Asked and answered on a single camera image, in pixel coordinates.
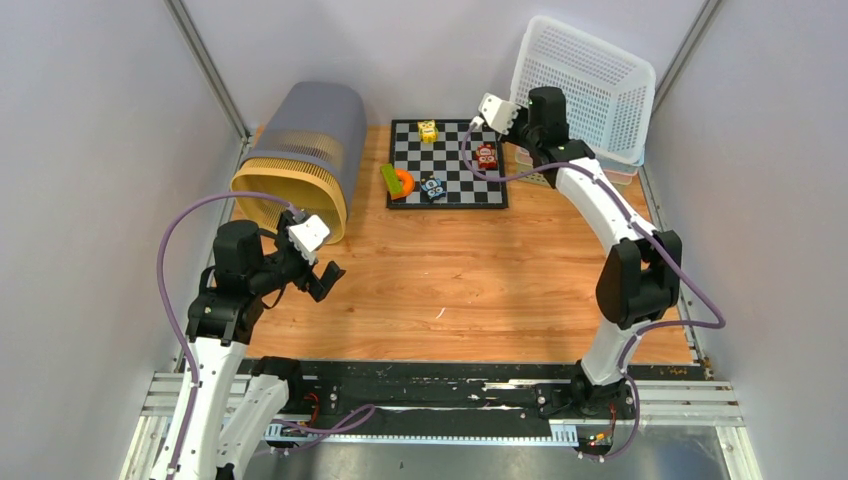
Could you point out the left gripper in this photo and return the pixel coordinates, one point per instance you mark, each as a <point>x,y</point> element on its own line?
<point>318,287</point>

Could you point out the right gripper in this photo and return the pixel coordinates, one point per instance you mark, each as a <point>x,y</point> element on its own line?
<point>522,114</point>

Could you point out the large white plastic basket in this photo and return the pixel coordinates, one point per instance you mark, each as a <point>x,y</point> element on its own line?
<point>609,92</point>

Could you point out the pink plastic basket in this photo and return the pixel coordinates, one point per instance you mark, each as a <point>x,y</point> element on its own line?
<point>617,172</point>

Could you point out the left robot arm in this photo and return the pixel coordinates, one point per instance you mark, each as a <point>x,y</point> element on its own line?
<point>204,442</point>

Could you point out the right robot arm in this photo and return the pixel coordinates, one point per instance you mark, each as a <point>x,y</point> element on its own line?
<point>637,283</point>

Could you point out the red owl toy block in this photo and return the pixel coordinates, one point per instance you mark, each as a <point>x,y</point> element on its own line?
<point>486,157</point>

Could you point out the green plastic basket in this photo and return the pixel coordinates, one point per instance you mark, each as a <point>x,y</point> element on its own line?
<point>536,173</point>

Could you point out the black and white chessboard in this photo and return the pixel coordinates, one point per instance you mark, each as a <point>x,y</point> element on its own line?
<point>443,160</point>

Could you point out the yellow owl toy block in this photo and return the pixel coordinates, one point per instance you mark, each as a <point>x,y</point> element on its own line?
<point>427,131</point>

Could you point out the blue owl toy block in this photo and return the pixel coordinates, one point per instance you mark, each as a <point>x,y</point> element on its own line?
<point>432,189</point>

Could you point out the orange arch toy block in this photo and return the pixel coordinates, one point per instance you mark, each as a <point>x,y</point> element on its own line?
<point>400,184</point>

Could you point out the grey and yellow laundry bin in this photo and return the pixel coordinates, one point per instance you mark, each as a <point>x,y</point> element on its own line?
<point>310,152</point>

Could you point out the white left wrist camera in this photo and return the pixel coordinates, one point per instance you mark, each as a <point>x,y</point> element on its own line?
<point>308,237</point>

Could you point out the right aluminium frame post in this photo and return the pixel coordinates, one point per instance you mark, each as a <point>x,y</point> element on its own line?
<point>695,32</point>

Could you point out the aluminium frame post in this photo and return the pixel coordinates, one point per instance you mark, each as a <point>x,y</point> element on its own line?
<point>194,41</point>
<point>695,32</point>

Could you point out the black metal base rail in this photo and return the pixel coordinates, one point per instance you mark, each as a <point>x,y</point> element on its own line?
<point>467,403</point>

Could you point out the left aluminium frame post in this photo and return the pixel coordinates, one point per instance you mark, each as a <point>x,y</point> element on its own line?
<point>194,41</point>

